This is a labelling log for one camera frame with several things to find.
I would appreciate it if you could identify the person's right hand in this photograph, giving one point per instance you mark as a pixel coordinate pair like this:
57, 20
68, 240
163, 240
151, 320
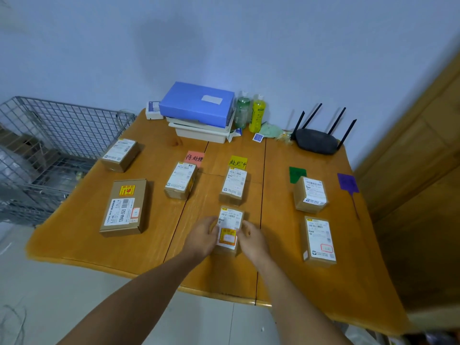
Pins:
254, 244

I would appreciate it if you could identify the person's left hand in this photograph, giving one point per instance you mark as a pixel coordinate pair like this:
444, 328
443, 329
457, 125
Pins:
199, 238

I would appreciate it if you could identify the person's right fingers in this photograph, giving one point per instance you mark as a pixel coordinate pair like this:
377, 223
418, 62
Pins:
243, 229

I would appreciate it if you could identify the person's left fingers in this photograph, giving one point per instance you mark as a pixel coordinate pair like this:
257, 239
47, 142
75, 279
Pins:
212, 224

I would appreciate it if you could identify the cardboard parcel with orange sticker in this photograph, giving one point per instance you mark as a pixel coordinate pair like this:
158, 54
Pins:
230, 220

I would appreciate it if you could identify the person's left forearm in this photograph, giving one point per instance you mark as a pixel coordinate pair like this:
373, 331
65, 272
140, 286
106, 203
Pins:
143, 301

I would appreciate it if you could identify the person's right forearm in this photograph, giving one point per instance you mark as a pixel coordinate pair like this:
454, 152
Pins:
294, 305

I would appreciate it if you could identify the small cardboard parcel white label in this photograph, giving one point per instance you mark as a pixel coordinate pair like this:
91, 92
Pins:
180, 180
311, 193
120, 153
233, 185

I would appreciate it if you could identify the yellow sticky note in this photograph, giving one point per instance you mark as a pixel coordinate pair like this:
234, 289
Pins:
238, 162

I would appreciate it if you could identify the pink sticky note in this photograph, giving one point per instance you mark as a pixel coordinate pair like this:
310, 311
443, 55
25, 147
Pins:
194, 158

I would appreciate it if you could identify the cardboard parcel with red stamp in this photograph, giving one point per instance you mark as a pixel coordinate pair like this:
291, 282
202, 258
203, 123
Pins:
319, 240

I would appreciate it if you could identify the green sticky note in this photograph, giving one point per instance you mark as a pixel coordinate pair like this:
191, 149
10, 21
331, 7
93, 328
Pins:
297, 173

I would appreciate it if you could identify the large flat cardboard parcel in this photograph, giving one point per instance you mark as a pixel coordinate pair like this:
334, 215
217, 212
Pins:
124, 207

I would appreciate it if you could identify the white plastic tray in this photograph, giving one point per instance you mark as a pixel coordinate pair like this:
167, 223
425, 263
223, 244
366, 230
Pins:
201, 135
201, 124

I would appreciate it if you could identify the small blue card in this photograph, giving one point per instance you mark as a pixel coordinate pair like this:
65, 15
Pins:
258, 137

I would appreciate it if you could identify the crumpled yellowish wrapper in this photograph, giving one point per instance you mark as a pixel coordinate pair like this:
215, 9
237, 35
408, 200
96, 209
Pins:
285, 137

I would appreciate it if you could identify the light green packet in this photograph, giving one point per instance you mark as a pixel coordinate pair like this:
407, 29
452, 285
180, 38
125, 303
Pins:
270, 130

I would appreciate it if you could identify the purple sticky note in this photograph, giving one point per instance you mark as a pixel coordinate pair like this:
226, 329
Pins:
348, 183

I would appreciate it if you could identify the black router with antennas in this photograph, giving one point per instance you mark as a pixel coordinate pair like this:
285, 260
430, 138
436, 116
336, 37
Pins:
316, 140

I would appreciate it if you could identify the yellow plastic bottle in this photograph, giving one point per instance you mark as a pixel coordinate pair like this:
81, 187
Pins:
257, 113

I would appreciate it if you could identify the green plastic bottle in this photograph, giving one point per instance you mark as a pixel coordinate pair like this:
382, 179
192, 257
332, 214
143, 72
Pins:
242, 111

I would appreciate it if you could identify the blue file box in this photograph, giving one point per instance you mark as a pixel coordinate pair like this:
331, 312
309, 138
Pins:
196, 102

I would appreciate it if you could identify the small white and blue box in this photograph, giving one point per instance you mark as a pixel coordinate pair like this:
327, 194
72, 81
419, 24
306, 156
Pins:
154, 110

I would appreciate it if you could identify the wooden door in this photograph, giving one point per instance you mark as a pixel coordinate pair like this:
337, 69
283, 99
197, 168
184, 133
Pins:
420, 197

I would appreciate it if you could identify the brown cardboard box in cart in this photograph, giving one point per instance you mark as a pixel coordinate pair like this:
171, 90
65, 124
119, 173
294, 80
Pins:
25, 145

